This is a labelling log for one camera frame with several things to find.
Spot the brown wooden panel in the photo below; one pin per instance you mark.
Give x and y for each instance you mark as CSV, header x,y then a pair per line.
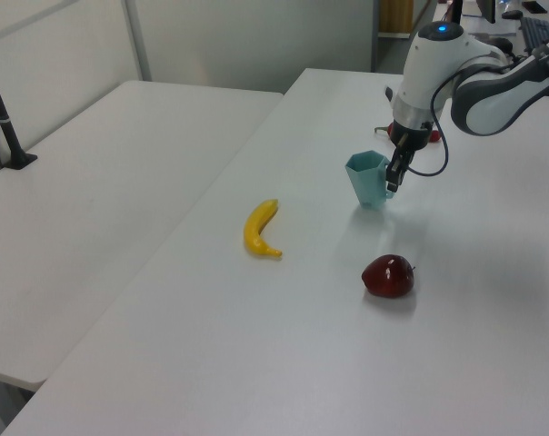
x,y
395,16

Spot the dark red apple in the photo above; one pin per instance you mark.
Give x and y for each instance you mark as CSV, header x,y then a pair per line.
x,y
387,276

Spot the black computer mouse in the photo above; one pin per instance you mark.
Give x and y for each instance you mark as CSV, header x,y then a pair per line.
x,y
512,14

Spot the black equipment pile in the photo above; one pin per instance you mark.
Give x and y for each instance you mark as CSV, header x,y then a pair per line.
x,y
506,45

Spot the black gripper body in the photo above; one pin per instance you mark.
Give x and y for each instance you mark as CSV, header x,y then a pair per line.
x,y
411,136

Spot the black camera stand with base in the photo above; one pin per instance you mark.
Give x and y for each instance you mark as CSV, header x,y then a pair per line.
x,y
4,122

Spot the black phone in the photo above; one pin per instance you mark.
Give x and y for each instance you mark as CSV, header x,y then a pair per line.
x,y
534,6

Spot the black monitor stand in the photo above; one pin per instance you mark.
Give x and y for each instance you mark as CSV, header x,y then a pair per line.
x,y
487,10

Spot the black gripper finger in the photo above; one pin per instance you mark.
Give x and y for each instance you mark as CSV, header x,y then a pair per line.
x,y
407,161
394,177

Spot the light teal faceted mug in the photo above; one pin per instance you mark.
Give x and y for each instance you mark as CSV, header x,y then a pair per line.
x,y
367,179

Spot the red chili pepper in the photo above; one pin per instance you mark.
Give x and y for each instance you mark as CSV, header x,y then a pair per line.
x,y
386,130

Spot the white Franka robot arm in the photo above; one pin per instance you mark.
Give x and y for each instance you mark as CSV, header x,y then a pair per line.
x,y
438,63

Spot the dark computer keyboard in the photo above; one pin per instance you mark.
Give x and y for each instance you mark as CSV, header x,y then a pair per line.
x,y
536,29

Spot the yellow banana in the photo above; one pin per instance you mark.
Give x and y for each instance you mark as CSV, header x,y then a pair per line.
x,y
255,229

